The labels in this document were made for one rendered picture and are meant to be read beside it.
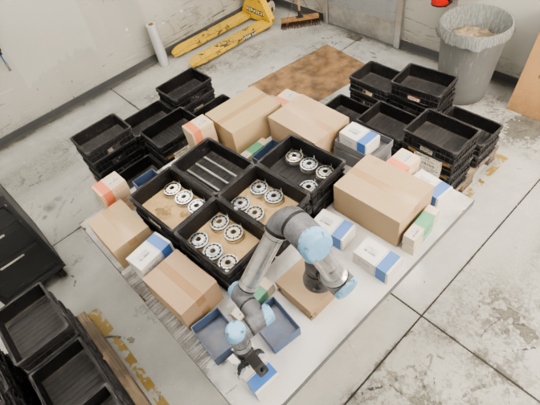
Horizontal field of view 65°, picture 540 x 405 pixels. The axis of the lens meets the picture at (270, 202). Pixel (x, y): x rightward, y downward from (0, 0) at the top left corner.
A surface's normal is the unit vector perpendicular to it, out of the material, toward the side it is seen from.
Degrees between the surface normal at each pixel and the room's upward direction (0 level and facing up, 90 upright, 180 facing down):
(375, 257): 0
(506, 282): 0
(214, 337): 0
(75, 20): 90
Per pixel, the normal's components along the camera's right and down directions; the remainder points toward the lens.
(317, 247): 0.51, 0.48
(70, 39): 0.68, 0.49
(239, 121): -0.13, -0.65
